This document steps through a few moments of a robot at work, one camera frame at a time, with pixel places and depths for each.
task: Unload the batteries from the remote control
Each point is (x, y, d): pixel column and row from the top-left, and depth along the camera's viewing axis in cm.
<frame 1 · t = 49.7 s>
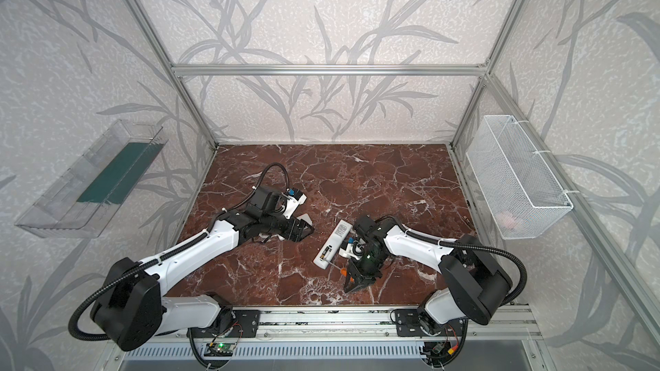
left hand: (308, 218, 82), fingers open
right hand: (349, 280, 76), fingers open
long white remote control: (332, 244, 90), point 2 cm above the table

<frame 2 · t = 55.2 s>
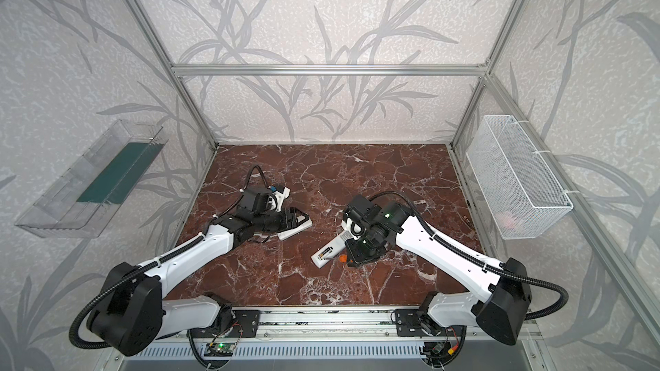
left hand: (306, 212, 82), fingers open
right hand: (350, 253, 72), fingers open
orange handled screwdriver: (342, 258, 75), point 13 cm above the table
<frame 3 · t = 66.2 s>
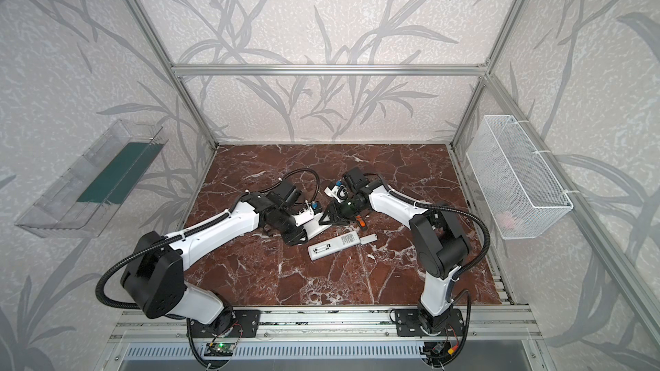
left hand: (305, 225, 84), fingers open
right hand: (324, 215, 85), fingers open
long white remote control: (333, 246, 90), on the table
orange handled screwdriver: (361, 222, 94), point 3 cm above the table
white battery cover: (369, 239, 93), on the table

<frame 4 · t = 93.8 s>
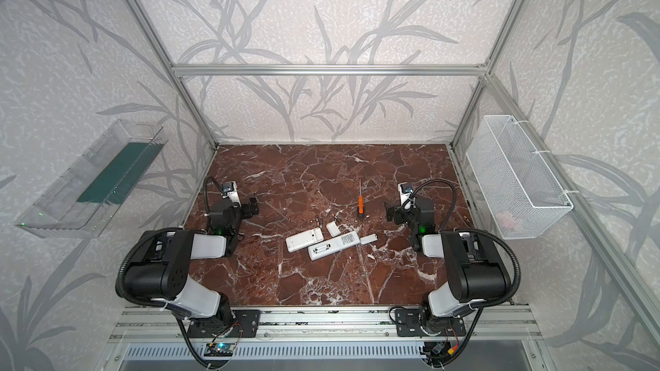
left hand: (244, 187, 94), fingers open
right hand: (399, 191, 95), fingers open
orange handled screwdriver: (361, 209, 98), point 3 cm above the table
short white remote control: (304, 240, 91), point 2 cm above the table
short remote white cover: (333, 228, 95), on the table
the other named things where they were.

